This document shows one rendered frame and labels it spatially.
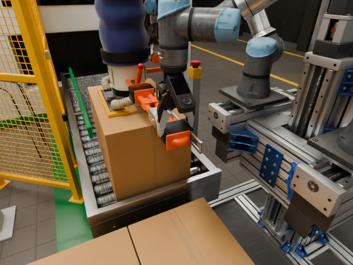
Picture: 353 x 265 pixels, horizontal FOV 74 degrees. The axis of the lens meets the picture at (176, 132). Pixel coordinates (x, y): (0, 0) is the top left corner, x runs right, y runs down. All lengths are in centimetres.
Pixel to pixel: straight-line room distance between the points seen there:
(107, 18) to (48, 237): 147
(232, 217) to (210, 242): 56
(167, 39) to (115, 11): 51
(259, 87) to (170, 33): 59
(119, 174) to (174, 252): 40
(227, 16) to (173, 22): 12
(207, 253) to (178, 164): 42
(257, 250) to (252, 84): 92
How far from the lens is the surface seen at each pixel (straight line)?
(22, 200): 232
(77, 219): 198
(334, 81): 98
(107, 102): 122
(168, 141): 66
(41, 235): 200
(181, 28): 59
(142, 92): 96
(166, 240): 109
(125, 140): 102
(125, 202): 115
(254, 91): 110
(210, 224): 115
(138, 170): 113
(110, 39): 111
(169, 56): 61
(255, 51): 106
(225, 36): 57
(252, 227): 161
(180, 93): 60
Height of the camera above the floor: 145
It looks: 31 degrees down
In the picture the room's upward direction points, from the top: straight up
